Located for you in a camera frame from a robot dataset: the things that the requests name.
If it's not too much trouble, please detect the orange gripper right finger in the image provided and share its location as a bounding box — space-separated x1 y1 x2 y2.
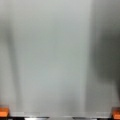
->
112 108 120 118

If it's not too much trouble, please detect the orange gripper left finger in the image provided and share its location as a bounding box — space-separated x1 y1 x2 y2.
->
0 107 9 117

